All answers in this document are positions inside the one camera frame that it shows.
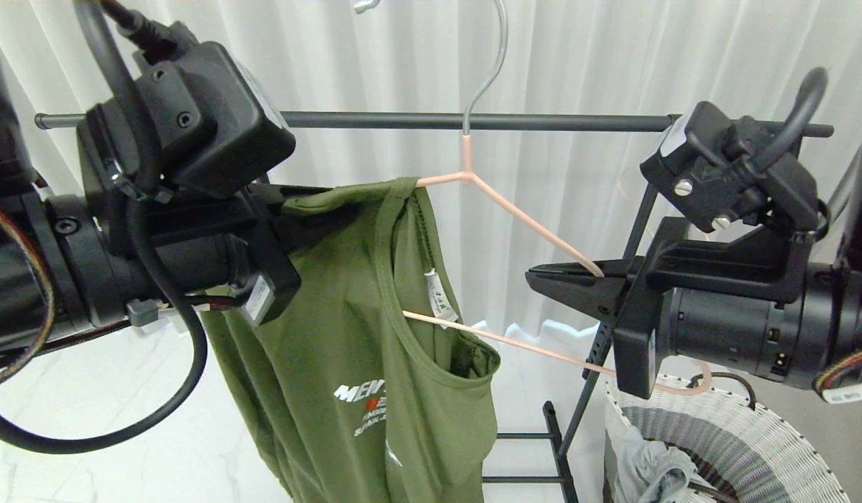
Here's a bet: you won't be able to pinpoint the green long-sleeved shirt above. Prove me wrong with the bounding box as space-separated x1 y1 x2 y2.
200 177 502 503

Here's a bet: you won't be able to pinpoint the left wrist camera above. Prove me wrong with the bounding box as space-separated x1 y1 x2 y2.
75 21 297 231

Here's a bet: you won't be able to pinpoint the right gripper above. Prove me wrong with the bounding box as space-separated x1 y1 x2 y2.
525 257 862 400

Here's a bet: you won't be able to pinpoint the pink clothes hanger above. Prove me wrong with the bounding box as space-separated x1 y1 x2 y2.
352 0 713 397
616 166 659 242

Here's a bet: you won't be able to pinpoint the white laundry basket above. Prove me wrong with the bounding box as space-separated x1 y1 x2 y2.
604 372 851 503

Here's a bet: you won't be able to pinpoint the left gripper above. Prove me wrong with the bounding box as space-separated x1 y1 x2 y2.
0 185 302 350

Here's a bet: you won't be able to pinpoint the black clothes rack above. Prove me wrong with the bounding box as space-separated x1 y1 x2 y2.
34 110 835 503

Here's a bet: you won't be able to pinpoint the white curtain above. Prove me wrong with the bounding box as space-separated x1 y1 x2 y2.
0 0 862 343

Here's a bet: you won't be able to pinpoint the pale grey shorts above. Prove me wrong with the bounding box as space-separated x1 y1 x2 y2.
613 426 711 503

